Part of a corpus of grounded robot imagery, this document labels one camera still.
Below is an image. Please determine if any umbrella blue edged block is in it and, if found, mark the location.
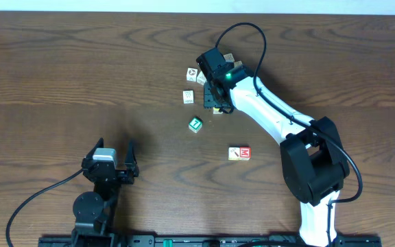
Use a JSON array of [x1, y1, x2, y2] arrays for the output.
[[196, 71, 207, 85]]

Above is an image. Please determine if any green number seven block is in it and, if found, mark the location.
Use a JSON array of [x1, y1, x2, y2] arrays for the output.
[[188, 117, 203, 133]]

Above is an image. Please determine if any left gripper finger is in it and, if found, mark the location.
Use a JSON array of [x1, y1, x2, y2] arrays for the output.
[[86, 137, 104, 158], [125, 141, 136, 169]]

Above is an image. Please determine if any ball picture white block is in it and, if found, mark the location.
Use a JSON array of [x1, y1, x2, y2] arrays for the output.
[[186, 68, 198, 82]]

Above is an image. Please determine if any tan block yellow side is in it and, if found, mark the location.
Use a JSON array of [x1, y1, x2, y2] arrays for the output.
[[224, 54, 235, 62]]

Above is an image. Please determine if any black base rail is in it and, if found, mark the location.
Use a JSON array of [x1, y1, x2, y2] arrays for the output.
[[38, 234, 383, 247]]

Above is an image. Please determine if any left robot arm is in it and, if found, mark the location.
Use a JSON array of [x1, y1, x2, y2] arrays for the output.
[[71, 138, 139, 246]]

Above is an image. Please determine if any tan block red side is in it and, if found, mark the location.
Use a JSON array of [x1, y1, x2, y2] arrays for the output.
[[234, 61, 243, 67]]

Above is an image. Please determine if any hammer picture yellow block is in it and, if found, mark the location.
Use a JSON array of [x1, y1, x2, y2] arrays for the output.
[[228, 147, 240, 161]]

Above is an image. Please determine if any red letter M block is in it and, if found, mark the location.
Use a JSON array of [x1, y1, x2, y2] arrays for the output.
[[239, 147, 251, 161]]

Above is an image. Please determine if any white block lower left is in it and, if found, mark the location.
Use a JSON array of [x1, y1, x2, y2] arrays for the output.
[[182, 90, 194, 104]]

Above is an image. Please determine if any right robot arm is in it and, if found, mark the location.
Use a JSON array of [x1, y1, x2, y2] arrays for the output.
[[200, 62, 351, 246]]

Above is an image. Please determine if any yellow top wooden block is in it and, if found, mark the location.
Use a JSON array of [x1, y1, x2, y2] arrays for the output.
[[213, 107, 223, 115]]

